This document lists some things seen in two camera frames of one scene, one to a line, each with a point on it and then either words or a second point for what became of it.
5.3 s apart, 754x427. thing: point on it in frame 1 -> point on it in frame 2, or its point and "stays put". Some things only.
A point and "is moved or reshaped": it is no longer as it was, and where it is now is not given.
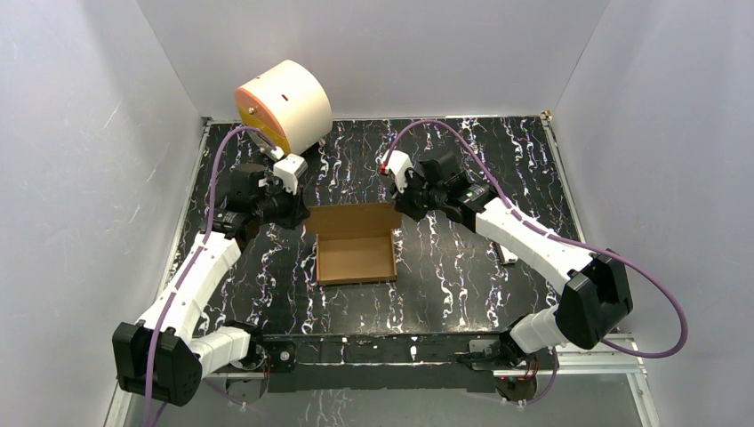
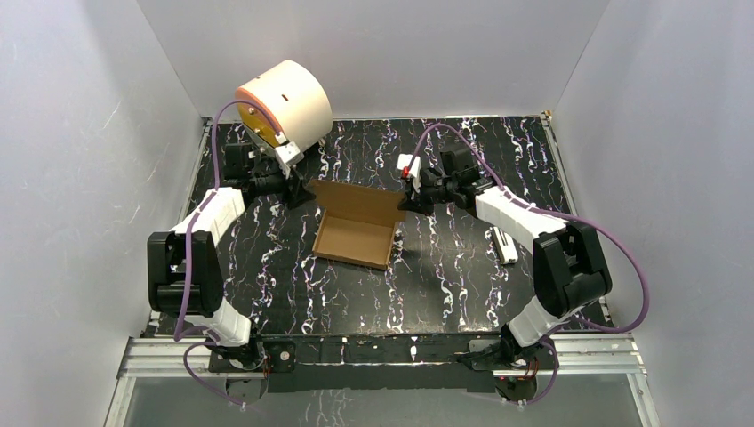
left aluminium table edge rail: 183,205 stays put
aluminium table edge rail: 550,126 stays put
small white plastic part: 509,257 stays put
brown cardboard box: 355,242 is moved or reshaped
